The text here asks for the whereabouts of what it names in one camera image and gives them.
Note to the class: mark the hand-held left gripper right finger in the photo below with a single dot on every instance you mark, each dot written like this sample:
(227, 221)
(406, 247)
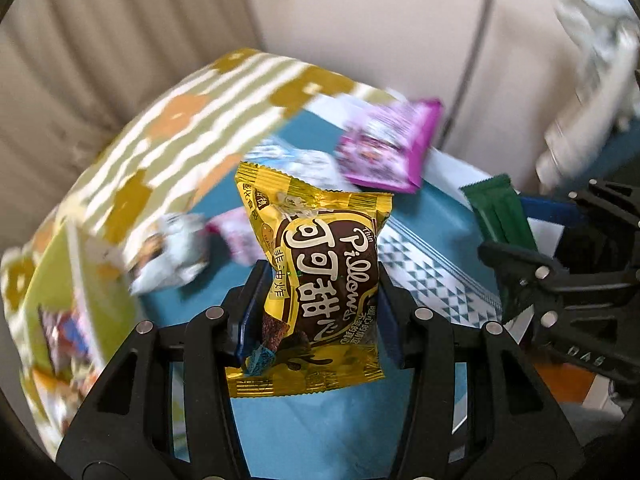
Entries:
(392, 322)

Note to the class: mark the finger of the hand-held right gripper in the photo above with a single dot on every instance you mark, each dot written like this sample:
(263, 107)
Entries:
(550, 210)
(530, 270)

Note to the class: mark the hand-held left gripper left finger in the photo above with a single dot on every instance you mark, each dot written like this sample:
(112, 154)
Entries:
(248, 307)

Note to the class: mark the dark green snack packet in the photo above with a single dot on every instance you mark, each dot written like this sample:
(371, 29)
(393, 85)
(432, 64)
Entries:
(500, 215)

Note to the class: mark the yellow brown snack packet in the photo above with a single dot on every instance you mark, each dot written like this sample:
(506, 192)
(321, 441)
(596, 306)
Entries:
(310, 270)

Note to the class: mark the yellow green cardboard box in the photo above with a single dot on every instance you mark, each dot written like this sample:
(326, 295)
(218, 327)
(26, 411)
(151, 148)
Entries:
(55, 280)

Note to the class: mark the small pink white snack packet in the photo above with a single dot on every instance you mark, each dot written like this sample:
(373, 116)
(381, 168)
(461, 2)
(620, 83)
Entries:
(232, 235)

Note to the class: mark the white grey crinkled snack packet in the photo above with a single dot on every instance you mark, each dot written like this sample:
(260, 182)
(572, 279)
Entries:
(165, 255)

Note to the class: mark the teal patterned tablecloth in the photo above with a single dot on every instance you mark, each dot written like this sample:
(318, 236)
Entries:
(440, 220)

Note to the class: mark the white snack packet grey print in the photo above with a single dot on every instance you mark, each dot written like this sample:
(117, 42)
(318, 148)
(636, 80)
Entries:
(315, 162)

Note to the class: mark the purple snack packet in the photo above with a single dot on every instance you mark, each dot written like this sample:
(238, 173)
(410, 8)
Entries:
(390, 147)

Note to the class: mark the dark red blue snack packet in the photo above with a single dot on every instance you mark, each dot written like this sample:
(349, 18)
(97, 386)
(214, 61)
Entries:
(62, 332)

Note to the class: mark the patterned yellow storage box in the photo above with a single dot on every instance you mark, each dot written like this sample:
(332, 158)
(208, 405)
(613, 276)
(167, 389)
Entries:
(165, 125)

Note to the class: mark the orange snack packet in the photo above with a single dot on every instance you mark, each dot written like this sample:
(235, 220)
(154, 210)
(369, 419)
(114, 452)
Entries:
(52, 390)

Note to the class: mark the beige curtain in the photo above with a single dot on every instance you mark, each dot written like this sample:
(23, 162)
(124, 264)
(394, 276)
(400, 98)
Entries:
(100, 60)

